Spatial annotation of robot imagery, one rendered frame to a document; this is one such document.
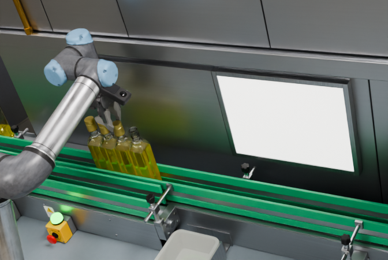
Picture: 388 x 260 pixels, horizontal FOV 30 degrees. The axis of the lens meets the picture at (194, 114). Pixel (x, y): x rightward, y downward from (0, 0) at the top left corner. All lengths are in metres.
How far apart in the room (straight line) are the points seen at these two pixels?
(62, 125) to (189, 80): 0.48
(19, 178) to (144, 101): 0.67
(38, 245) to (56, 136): 0.81
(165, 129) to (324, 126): 0.59
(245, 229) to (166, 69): 0.57
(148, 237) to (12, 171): 0.69
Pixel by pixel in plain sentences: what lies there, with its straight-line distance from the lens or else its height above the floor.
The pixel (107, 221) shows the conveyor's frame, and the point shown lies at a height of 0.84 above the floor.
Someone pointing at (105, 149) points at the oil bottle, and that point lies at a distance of 2.47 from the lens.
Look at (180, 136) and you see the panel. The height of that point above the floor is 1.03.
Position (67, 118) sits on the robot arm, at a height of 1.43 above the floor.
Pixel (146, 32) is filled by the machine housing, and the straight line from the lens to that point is 2.29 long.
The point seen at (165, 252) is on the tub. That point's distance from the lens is 2.37.
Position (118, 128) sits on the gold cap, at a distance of 2.38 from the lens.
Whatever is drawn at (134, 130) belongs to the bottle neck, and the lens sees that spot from 2.36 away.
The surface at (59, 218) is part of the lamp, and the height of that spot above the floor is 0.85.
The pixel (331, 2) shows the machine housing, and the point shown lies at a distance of 1.94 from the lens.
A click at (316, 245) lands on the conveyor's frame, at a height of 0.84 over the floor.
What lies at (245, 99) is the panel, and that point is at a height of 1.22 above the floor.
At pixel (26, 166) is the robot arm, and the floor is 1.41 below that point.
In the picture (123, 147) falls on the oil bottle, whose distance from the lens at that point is 2.41.
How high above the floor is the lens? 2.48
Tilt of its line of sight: 35 degrees down
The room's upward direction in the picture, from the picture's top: 16 degrees counter-clockwise
